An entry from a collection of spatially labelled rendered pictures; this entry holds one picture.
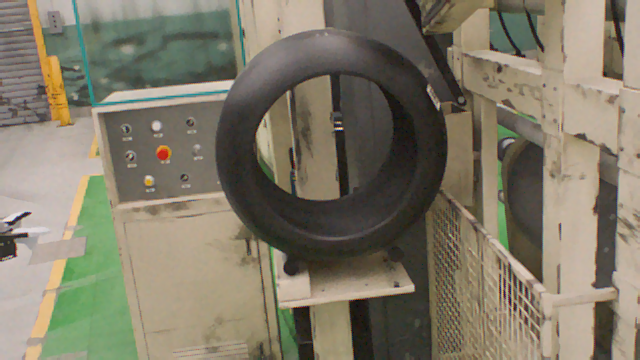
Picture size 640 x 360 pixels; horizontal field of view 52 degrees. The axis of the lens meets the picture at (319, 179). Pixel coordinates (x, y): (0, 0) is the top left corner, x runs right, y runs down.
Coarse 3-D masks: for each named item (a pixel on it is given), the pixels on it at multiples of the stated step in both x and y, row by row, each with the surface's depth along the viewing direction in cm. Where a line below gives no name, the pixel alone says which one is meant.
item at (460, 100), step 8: (408, 0) 185; (408, 8) 186; (416, 8) 185; (416, 16) 186; (416, 24) 188; (424, 40) 190; (432, 40) 188; (432, 48) 189; (432, 56) 191; (440, 56) 190; (440, 64) 191; (448, 64) 191; (448, 72) 191; (448, 80) 192; (448, 88) 195; (456, 88) 193; (456, 96) 194; (464, 104) 195
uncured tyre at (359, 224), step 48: (288, 48) 155; (336, 48) 154; (384, 48) 157; (240, 96) 156; (240, 144) 156; (432, 144) 161; (240, 192) 160; (384, 192) 193; (432, 192) 166; (288, 240) 164; (336, 240) 165; (384, 240) 167
